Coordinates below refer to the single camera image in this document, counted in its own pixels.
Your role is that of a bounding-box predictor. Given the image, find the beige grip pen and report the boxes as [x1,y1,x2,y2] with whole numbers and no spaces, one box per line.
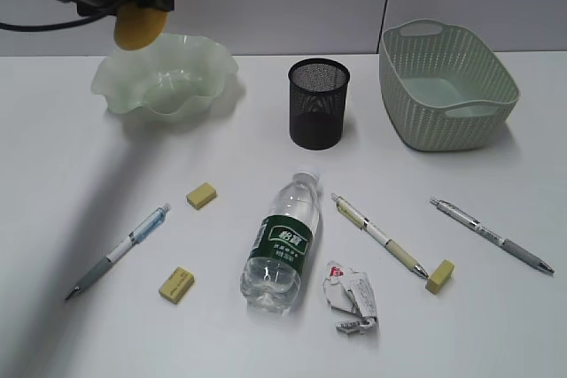
[331,193,429,280]

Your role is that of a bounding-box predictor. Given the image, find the yellow eraser with print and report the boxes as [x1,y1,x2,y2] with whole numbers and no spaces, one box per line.
[159,266,195,305]

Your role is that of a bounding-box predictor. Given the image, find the white waste paper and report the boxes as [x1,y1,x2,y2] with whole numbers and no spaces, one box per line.
[322,260,379,335]

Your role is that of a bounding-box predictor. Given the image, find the green plastic woven basket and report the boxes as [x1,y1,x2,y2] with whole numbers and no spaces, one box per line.
[379,19,520,152]

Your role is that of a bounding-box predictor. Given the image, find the clear water bottle green label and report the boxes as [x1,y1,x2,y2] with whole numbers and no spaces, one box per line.
[240,167,321,314]

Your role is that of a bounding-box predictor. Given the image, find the grey grip pen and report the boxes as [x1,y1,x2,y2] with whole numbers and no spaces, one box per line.
[430,197,555,275]

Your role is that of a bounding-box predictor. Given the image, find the yellow mango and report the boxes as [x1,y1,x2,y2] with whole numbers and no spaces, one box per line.
[113,0,175,50]

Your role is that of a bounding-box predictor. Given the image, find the blue grip pen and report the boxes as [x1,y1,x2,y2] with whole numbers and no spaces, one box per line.
[65,204,171,301]

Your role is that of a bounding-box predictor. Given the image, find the green wavy glass plate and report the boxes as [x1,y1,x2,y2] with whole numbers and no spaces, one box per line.
[90,34,238,123]

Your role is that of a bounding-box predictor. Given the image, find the black mesh pen holder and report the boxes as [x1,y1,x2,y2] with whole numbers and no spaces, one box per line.
[288,58,351,150]

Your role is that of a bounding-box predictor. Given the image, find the plain yellow eraser upper left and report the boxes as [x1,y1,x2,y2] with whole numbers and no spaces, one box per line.
[186,182,217,210]

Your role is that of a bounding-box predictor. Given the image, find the yellow eraser right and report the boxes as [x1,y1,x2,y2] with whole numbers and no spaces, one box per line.
[425,259,454,295]

